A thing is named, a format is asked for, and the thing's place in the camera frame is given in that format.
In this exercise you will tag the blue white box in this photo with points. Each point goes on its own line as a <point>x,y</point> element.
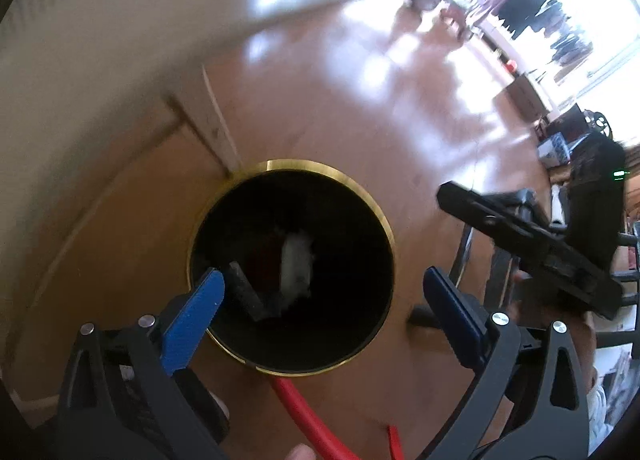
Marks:
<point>552,149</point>

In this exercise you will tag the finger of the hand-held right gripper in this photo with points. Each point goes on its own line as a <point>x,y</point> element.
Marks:
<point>525,240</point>

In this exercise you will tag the cardboard box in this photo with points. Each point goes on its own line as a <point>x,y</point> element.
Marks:
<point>522,95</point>

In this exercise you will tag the black bin with gold rim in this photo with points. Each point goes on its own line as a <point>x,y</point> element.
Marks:
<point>345,250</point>

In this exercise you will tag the dark grey block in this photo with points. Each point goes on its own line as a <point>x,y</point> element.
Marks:
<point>246,290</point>

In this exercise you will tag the white crumpled paper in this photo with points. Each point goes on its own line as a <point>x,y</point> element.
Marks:
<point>295,265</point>

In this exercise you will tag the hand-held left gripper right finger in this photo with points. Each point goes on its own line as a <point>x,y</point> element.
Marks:
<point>452,317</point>

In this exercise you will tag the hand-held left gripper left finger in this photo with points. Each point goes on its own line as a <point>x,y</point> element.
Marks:
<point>195,320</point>

